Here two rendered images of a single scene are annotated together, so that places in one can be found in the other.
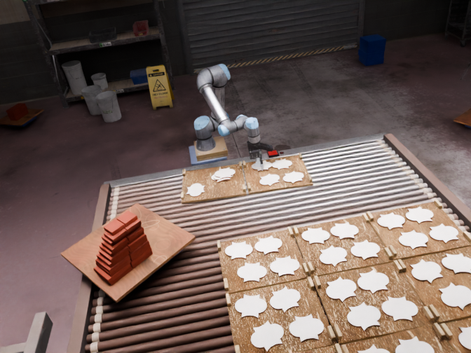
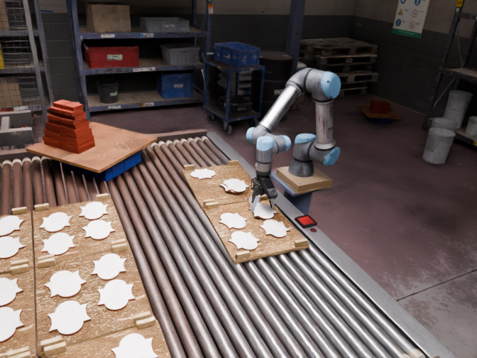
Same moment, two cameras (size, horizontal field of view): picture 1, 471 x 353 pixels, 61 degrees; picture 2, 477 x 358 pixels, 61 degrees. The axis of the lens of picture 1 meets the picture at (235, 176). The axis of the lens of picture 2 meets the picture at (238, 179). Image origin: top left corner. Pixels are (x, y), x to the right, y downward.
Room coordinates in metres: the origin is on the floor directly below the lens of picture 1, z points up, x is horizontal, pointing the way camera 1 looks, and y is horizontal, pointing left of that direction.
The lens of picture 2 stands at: (1.52, -1.65, 1.98)
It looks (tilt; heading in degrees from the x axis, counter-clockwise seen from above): 28 degrees down; 68
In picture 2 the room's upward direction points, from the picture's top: 4 degrees clockwise
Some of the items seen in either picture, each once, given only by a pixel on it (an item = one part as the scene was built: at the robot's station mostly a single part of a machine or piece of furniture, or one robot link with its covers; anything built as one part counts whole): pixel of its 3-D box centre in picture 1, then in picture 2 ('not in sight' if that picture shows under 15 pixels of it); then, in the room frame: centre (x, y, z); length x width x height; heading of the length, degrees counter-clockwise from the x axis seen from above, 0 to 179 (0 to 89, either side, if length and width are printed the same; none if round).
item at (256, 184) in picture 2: (254, 148); (262, 181); (2.25, -0.15, 1.09); 0.09 x 0.08 x 0.12; 92
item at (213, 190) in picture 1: (213, 182); (222, 184); (2.17, 0.15, 0.93); 0.41 x 0.35 x 0.02; 90
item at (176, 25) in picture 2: not in sight; (164, 25); (2.69, 4.34, 1.16); 0.60 x 0.40 x 0.15; 8
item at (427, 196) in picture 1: (272, 226); (144, 237); (1.70, -0.18, 0.90); 1.95 x 0.05 x 0.05; 95
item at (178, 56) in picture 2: not in sight; (179, 53); (2.91, 4.36, 0.76); 0.50 x 0.36 x 0.24; 12
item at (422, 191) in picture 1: (270, 220); (155, 235); (1.75, -0.17, 0.90); 1.95 x 0.05 x 0.05; 95
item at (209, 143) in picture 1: (205, 140); (302, 164); (2.67, 0.19, 0.97); 0.15 x 0.15 x 0.10
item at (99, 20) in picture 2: not in sight; (108, 16); (1.94, 4.33, 1.26); 0.49 x 0.38 x 0.34; 12
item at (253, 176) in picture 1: (275, 173); (253, 226); (2.18, -0.27, 0.93); 0.41 x 0.35 x 0.02; 91
